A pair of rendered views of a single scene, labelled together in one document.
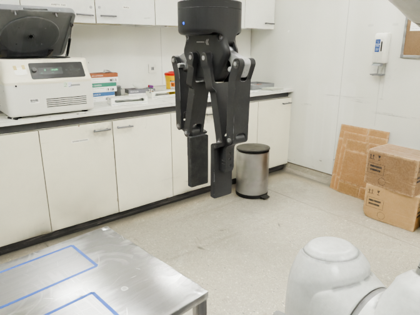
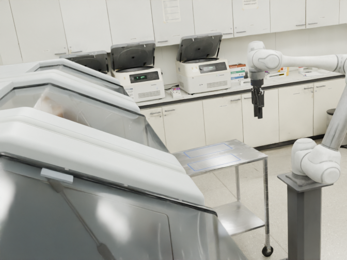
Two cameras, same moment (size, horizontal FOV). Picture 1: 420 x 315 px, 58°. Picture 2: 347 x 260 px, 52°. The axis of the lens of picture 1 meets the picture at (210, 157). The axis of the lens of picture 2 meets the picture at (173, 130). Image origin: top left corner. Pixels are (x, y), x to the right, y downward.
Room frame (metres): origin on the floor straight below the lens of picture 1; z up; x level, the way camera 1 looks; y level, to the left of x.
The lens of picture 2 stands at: (-1.59, -0.47, 1.77)
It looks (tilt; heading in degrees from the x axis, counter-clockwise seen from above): 17 degrees down; 27
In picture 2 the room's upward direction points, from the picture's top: 6 degrees counter-clockwise
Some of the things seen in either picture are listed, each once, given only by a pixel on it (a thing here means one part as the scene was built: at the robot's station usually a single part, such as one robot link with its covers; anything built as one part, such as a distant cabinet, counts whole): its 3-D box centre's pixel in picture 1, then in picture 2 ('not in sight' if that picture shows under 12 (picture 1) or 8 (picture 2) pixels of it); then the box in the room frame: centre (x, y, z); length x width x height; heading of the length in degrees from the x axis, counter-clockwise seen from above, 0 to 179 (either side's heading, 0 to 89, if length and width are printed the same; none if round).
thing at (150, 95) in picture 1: (162, 93); (274, 75); (3.35, 0.42, 0.93); 0.30 x 0.10 x 0.06; 132
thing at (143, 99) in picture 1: (127, 100); (251, 81); (2.95, 0.65, 0.93); 0.30 x 0.10 x 0.06; 121
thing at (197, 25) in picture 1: (209, 42); (257, 86); (0.47, 0.00, 1.36); 0.08 x 0.07 x 0.09; 39
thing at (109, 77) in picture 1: (102, 75); (236, 66); (3.16, 0.89, 1.10); 0.24 x 0.13 x 0.10; 128
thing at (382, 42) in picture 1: (380, 49); not in sight; (3.22, -1.41, 1.31); 0.13 x 0.11 x 0.26; 129
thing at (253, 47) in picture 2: not in sight; (256, 54); (0.46, -0.01, 1.54); 0.13 x 0.11 x 0.16; 33
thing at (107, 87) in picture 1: (100, 87); (235, 73); (3.15, 0.91, 1.01); 0.23 x 0.12 x 0.08; 128
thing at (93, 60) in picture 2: not in sight; (88, 79); (1.80, 2.33, 1.22); 0.62 x 0.56 x 0.64; 37
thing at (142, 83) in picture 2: not in sight; (135, 70); (2.17, 1.88, 1.24); 0.62 x 0.56 x 0.69; 40
